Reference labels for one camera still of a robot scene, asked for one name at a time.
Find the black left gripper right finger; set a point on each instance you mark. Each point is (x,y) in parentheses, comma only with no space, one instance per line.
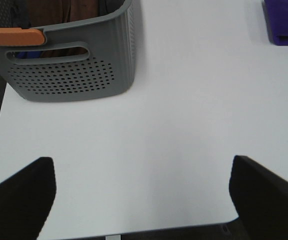
(260,198)

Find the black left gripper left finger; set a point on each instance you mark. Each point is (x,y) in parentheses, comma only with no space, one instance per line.
(26,199)

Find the purple towel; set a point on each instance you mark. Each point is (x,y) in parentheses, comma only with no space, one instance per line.
(277,13)

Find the blue cloth in basket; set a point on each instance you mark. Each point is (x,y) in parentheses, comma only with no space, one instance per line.
(28,54)

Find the grey perforated plastic basket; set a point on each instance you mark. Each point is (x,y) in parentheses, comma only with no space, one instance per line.
(63,82)

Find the brown cloth in basket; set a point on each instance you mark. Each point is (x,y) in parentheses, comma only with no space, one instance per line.
(66,12)

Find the orange basket handle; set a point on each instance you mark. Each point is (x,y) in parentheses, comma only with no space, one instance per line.
(16,36)

